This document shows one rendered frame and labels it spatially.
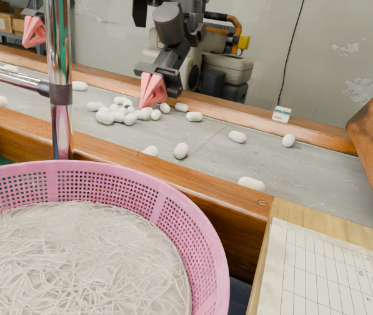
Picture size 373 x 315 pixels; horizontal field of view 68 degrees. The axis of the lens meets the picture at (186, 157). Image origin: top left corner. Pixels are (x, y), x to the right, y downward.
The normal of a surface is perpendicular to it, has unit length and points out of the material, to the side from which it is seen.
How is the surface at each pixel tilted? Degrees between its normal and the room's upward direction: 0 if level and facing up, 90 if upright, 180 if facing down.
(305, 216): 0
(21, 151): 90
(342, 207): 0
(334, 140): 45
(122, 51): 90
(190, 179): 0
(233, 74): 90
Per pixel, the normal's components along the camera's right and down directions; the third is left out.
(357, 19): -0.43, 0.34
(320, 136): -0.16, -0.38
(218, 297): -0.89, -0.45
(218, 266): -0.92, -0.36
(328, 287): 0.15, -0.89
